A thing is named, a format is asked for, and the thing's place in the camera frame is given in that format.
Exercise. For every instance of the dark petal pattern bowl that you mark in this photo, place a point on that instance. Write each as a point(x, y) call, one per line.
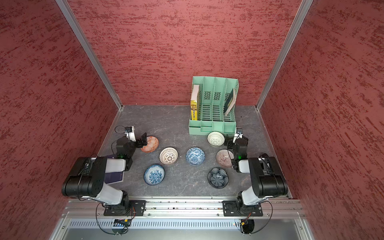
point(218, 178)

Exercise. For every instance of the pink striped bowl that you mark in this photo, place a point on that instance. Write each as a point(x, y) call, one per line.
point(224, 158)

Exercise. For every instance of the blue floral bowl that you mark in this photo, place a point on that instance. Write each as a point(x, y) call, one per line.
point(154, 175)

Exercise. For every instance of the green plastic file organizer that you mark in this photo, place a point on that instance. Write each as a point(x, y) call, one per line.
point(213, 94)

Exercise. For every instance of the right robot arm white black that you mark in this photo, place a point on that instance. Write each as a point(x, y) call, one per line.
point(267, 179)

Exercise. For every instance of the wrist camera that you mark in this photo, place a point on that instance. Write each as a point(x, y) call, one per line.
point(130, 132)
point(238, 134)

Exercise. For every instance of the left corner aluminium post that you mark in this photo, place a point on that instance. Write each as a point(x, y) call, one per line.
point(79, 33)

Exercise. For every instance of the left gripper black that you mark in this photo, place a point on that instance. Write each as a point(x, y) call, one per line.
point(140, 144)

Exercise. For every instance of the blue damask bowl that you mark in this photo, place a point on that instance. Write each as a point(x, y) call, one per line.
point(195, 156)

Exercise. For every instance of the red patterned bowl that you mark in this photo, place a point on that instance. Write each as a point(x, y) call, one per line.
point(152, 145)

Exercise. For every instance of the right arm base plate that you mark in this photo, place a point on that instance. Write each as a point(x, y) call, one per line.
point(235, 209)

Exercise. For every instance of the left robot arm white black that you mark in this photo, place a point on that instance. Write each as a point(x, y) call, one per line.
point(86, 179)

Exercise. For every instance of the purple book yellow label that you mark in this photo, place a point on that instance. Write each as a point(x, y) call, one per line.
point(114, 175)

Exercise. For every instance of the right corner aluminium post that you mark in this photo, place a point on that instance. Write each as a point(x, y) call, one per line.
point(292, 33)

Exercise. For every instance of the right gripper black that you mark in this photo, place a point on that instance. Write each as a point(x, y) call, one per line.
point(229, 144)

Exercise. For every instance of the yellow white book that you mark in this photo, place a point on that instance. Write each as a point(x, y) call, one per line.
point(194, 102)

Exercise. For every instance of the green triangle white bowl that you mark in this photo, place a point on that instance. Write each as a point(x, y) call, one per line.
point(216, 139)

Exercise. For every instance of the aluminium rail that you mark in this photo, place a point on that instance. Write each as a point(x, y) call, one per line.
point(212, 208)

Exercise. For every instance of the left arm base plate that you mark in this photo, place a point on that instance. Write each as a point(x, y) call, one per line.
point(132, 208)

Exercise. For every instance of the corner aluminium post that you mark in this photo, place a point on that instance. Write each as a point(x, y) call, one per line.
point(79, 33)
point(292, 33)

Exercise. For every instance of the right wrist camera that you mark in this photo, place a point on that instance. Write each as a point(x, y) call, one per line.
point(238, 134)

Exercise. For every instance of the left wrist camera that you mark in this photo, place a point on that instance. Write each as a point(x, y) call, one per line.
point(130, 132)

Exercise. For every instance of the dark green book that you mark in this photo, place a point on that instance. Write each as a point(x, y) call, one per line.
point(230, 102)

